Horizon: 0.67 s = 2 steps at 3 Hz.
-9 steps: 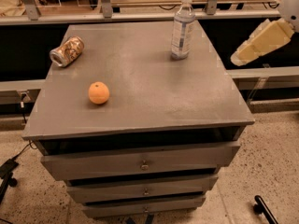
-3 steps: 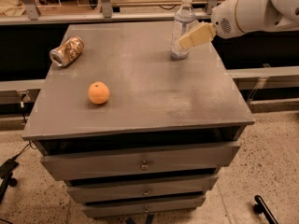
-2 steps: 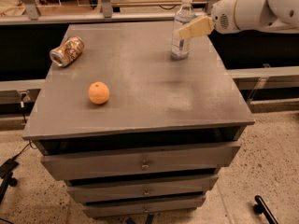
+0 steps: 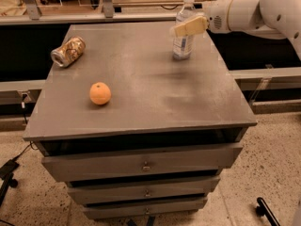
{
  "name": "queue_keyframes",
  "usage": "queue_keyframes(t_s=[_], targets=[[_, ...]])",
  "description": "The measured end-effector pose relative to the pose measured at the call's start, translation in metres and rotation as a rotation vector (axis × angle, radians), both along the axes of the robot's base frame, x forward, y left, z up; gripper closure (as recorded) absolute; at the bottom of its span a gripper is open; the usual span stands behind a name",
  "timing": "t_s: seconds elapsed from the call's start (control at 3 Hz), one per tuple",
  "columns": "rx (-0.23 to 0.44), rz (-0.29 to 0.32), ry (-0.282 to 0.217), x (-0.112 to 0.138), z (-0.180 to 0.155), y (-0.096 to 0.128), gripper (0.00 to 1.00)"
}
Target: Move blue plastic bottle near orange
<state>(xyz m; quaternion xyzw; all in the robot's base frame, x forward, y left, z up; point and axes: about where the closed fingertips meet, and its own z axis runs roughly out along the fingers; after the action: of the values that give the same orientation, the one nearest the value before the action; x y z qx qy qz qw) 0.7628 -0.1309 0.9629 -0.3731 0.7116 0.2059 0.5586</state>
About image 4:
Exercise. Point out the black stand leg left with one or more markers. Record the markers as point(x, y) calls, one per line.
point(6, 174)

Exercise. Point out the clear plastic water bottle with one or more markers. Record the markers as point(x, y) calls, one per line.
point(182, 46)

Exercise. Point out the grey drawer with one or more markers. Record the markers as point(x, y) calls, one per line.
point(92, 166)
point(144, 208)
point(143, 190)

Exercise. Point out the orange fruit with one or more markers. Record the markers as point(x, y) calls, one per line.
point(100, 93)

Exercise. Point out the bottom grey drawer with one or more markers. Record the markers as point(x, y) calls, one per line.
point(144, 208)

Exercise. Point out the grey drawer cabinet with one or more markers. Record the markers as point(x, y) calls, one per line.
point(156, 101)

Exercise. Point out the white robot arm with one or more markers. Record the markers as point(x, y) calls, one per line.
point(269, 19)

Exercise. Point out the top grey drawer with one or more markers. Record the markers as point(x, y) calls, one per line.
point(92, 166)

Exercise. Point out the grey metal railing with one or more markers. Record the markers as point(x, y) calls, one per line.
point(80, 11)

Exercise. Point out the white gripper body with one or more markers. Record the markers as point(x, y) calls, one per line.
point(216, 17)

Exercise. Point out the middle grey drawer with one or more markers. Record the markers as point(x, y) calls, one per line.
point(143, 190)

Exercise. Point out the black stand leg right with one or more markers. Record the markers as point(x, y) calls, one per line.
point(263, 210)

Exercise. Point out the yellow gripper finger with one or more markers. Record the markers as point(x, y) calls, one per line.
point(192, 26)

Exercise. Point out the crushed gold soda can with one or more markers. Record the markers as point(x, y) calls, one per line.
point(68, 52)

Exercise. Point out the black stand leg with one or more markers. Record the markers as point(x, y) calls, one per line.
point(6, 174)
point(263, 210)

